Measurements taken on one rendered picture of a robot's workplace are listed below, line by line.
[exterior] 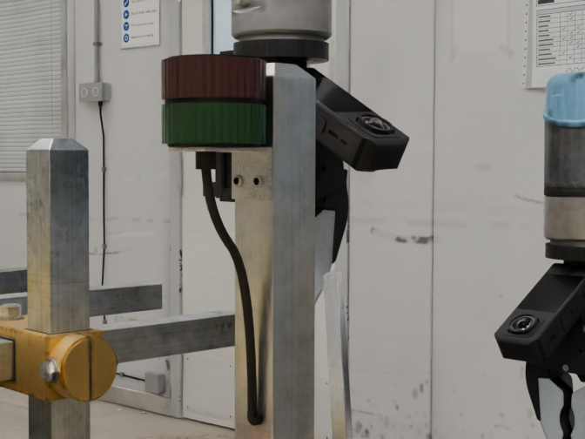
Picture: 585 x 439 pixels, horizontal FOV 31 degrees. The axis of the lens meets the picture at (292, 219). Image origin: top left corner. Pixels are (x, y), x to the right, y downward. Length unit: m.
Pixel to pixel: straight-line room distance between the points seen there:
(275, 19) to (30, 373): 0.33
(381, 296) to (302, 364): 3.25
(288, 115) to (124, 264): 4.26
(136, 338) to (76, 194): 0.16
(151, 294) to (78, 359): 0.44
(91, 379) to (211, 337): 0.19
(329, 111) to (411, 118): 3.07
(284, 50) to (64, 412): 0.32
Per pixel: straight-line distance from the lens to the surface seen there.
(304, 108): 0.64
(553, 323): 0.93
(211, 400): 4.55
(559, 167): 0.97
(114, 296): 1.22
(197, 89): 0.59
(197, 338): 0.97
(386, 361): 3.92
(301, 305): 0.64
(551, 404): 1.01
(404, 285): 3.83
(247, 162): 0.63
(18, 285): 1.44
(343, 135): 0.72
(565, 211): 0.97
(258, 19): 0.77
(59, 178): 0.83
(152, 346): 0.94
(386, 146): 0.72
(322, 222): 0.79
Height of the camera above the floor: 1.10
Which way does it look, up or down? 3 degrees down
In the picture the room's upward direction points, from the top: straight up
